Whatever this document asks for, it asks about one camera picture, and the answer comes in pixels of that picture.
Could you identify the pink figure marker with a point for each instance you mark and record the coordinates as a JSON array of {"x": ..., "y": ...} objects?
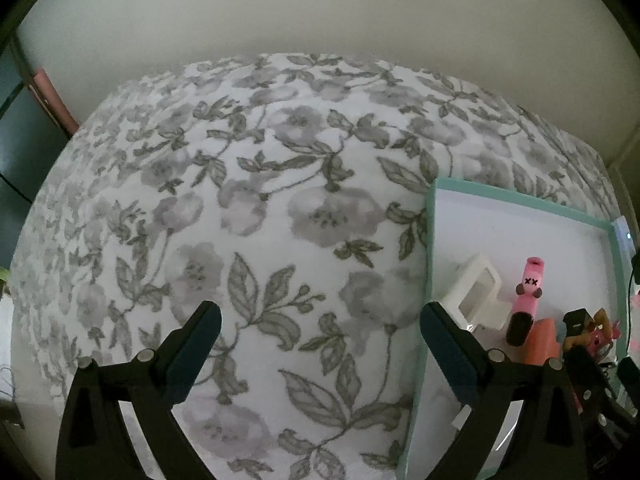
[{"x": 529, "y": 285}]

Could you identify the dark teal cabinet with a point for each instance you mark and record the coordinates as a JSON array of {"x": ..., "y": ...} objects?
[{"x": 20, "y": 150}]

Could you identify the brown wooden frame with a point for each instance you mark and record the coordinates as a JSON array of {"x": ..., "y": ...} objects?
[{"x": 50, "y": 100}]

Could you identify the orange plastic clip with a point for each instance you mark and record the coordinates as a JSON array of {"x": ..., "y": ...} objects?
[{"x": 542, "y": 344}]

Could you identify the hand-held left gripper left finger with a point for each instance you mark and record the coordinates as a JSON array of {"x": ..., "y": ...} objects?
[{"x": 192, "y": 355}]

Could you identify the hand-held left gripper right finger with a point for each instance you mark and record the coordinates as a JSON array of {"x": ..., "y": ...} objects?
[{"x": 450, "y": 355}]

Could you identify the grey floral blanket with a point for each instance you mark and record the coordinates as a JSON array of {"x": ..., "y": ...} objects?
[{"x": 275, "y": 210}]

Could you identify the pink and brown toy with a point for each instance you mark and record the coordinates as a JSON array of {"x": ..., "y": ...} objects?
[{"x": 604, "y": 334}]

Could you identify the white tray with teal rim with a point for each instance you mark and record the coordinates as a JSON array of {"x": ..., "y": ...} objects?
[{"x": 525, "y": 230}]

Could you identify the small black box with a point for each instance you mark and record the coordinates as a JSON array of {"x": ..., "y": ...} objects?
[{"x": 575, "y": 322}]

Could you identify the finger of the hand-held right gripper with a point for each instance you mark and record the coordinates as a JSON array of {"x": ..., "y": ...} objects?
[
  {"x": 594, "y": 390},
  {"x": 630, "y": 372}
]

